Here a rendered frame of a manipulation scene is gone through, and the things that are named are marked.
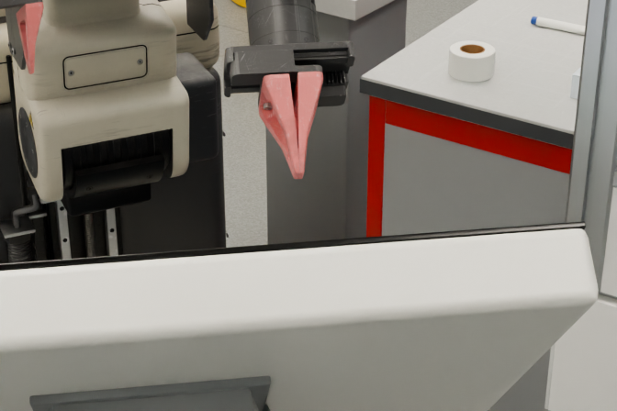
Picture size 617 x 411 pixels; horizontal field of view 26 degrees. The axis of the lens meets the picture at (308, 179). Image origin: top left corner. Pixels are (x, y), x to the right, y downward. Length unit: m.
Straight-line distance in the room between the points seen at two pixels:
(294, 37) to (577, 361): 0.41
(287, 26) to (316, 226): 1.63
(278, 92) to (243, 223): 2.15
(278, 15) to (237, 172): 2.34
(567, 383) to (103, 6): 0.92
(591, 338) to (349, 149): 1.37
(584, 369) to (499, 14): 1.16
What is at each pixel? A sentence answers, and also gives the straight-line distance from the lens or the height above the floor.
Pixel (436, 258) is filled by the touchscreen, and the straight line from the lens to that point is 0.77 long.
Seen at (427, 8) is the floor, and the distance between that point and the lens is 4.48.
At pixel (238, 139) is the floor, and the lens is 3.57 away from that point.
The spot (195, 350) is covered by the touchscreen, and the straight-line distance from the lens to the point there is 0.78.
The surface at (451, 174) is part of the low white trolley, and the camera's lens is 2.06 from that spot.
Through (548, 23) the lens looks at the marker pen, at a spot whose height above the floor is 0.77.
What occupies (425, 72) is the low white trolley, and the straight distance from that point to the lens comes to 2.08.
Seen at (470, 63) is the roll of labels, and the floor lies 0.79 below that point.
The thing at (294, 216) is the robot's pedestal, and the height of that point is 0.25.
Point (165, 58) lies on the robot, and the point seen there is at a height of 0.84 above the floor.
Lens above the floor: 1.59
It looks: 28 degrees down
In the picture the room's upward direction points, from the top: straight up
